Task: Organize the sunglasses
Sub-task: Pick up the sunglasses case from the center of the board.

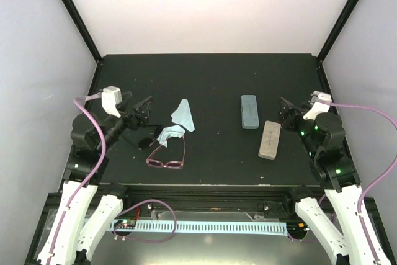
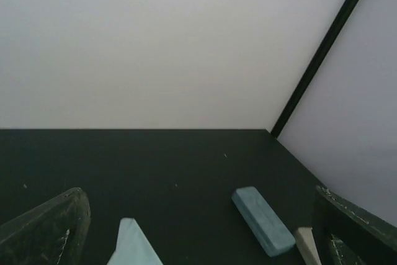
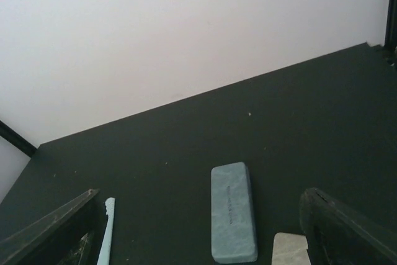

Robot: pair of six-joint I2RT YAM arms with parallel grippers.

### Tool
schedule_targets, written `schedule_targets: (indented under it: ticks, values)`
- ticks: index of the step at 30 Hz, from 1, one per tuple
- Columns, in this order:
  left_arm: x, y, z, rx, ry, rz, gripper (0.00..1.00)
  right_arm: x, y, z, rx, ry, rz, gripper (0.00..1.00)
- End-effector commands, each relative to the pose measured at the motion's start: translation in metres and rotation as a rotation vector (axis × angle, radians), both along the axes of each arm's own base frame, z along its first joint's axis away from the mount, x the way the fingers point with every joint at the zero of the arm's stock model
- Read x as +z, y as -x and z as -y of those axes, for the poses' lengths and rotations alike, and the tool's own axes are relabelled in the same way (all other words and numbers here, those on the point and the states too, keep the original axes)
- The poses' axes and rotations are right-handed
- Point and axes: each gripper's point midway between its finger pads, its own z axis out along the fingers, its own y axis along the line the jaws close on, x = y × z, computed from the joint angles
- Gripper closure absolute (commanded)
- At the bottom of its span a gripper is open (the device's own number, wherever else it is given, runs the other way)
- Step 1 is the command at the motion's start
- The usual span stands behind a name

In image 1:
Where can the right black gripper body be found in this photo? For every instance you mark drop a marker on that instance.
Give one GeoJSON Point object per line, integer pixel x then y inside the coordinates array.
{"type": "Point", "coordinates": [290, 124]}

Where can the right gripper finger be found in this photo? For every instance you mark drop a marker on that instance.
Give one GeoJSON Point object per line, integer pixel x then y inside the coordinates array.
{"type": "Point", "coordinates": [305, 102]}
{"type": "Point", "coordinates": [285, 105]}

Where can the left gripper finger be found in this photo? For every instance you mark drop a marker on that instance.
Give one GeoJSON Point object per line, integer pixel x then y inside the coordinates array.
{"type": "Point", "coordinates": [125, 100]}
{"type": "Point", "coordinates": [143, 108]}

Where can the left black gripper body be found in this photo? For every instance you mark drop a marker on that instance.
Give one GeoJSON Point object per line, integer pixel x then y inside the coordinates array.
{"type": "Point", "coordinates": [134, 123]}

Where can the blue fuzzy glasses case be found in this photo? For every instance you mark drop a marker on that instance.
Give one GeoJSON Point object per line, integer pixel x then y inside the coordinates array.
{"type": "Point", "coordinates": [249, 112]}

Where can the light blue cleaning cloth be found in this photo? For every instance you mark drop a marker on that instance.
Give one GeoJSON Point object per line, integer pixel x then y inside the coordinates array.
{"type": "Point", "coordinates": [183, 116]}

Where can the pink framed sunglasses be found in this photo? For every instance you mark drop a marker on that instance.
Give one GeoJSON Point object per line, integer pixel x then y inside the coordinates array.
{"type": "Point", "coordinates": [154, 163]}

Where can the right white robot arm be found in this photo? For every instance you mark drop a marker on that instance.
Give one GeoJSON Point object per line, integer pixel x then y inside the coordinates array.
{"type": "Point", "coordinates": [353, 240]}

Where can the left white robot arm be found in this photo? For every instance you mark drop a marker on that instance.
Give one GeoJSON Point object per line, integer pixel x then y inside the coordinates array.
{"type": "Point", "coordinates": [104, 116]}

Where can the grey fuzzy glasses case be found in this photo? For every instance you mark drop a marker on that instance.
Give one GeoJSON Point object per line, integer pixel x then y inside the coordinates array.
{"type": "Point", "coordinates": [270, 140]}

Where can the left green circuit board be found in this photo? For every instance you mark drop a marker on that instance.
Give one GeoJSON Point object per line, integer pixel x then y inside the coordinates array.
{"type": "Point", "coordinates": [125, 224]}

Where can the right small circuit board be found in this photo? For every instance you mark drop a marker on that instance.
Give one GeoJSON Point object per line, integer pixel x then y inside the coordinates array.
{"type": "Point", "coordinates": [297, 227]}

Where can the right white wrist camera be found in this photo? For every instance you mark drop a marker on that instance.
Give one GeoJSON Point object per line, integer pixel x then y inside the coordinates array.
{"type": "Point", "coordinates": [319, 103]}

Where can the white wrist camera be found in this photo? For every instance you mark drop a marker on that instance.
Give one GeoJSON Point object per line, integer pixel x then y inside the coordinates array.
{"type": "Point", "coordinates": [319, 103]}
{"type": "Point", "coordinates": [111, 96]}

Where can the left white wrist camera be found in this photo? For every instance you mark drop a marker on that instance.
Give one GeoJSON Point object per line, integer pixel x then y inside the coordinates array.
{"type": "Point", "coordinates": [111, 96]}

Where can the white slotted cable duct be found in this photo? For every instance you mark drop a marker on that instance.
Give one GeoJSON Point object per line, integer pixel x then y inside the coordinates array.
{"type": "Point", "coordinates": [203, 227]}

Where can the left black frame post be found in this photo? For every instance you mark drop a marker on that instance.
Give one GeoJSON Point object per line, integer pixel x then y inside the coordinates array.
{"type": "Point", "coordinates": [82, 29]}

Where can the black frame post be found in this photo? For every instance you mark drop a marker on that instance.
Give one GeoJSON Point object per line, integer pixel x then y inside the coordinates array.
{"type": "Point", "coordinates": [82, 29]}
{"type": "Point", "coordinates": [341, 21]}

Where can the right black frame post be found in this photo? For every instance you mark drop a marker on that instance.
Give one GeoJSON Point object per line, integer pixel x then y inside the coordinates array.
{"type": "Point", "coordinates": [341, 21]}

